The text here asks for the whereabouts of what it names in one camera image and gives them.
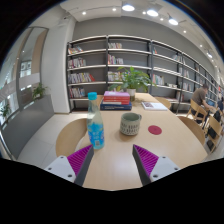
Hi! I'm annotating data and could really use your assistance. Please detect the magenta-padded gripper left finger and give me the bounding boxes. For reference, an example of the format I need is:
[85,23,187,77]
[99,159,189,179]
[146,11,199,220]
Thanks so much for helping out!
[44,144,95,187]

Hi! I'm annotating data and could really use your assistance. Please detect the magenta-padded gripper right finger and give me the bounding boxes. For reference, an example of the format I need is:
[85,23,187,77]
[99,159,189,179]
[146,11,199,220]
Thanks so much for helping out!
[132,143,181,187]

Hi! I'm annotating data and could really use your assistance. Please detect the clear bottle with blue cap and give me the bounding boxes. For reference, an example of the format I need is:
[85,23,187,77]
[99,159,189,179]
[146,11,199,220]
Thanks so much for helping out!
[86,91,105,150]

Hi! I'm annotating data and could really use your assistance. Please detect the light wooden chair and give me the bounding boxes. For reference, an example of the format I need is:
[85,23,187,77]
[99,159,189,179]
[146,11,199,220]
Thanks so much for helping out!
[154,96,172,110]
[177,115,207,147]
[55,117,89,158]

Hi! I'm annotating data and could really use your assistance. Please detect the flat round red coaster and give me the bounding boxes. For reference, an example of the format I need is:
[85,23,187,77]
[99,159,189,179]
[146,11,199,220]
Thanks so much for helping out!
[147,124,163,136]

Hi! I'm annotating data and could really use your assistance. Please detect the grey-green patterned mug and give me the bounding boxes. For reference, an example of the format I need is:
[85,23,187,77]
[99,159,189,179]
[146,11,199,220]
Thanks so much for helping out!
[119,112,143,136]

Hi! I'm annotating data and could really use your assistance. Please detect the open white book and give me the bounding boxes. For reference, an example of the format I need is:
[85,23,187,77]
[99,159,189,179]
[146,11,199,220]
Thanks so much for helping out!
[140,101,169,111]

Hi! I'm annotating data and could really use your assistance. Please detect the group of wooden chairs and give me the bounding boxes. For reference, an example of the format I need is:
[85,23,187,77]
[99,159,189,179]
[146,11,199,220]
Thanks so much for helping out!
[185,98,224,153]

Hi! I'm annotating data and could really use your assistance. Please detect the green plant on grey ledge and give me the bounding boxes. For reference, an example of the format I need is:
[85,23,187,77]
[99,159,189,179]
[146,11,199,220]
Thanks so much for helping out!
[31,82,49,101]
[0,102,13,121]

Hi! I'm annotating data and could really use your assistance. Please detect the person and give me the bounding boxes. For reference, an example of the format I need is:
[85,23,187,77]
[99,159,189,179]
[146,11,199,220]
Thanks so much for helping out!
[191,83,214,116]

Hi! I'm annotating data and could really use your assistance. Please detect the pink book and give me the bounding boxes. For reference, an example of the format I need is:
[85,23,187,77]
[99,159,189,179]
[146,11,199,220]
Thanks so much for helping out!
[103,90,131,98]

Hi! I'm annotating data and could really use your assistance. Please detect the green potted plant, white pot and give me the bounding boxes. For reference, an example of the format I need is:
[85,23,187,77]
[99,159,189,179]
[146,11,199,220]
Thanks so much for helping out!
[108,66,155,102]

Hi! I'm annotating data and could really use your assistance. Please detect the grey shelf unit with books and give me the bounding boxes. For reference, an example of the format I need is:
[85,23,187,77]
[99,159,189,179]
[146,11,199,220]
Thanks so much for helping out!
[65,34,221,114]

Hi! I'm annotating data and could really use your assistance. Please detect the group of ceiling lights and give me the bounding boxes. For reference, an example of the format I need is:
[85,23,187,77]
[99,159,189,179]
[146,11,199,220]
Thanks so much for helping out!
[79,3,214,59]

